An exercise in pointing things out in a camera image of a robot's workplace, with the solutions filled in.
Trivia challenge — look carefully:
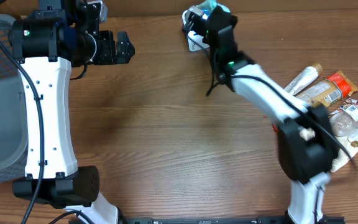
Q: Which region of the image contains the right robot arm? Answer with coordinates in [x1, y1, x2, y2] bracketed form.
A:
[183, 6, 339, 223]

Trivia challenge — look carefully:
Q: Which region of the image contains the grey plastic shopping basket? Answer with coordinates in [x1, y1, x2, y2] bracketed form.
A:
[0, 49, 28, 182]

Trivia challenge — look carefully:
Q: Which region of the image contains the white brown bread bag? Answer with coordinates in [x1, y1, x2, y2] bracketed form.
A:
[329, 98, 358, 158]

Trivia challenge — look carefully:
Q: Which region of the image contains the white barcode scanner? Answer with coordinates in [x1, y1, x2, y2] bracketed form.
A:
[181, 10, 209, 52]

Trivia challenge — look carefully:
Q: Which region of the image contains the orange pasta package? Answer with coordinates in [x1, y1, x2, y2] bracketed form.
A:
[296, 70, 358, 108]

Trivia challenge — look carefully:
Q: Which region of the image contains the teal toilet tissue pack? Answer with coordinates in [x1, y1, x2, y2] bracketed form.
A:
[196, 0, 230, 16]

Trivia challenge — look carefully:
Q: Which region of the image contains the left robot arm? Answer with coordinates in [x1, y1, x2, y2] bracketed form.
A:
[9, 1, 135, 223]

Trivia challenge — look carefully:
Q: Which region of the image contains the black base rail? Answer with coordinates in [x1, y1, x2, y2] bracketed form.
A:
[116, 216, 344, 224]

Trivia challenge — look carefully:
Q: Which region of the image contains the white green tube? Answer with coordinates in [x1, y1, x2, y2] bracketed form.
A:
[284, 63, 323, 96]

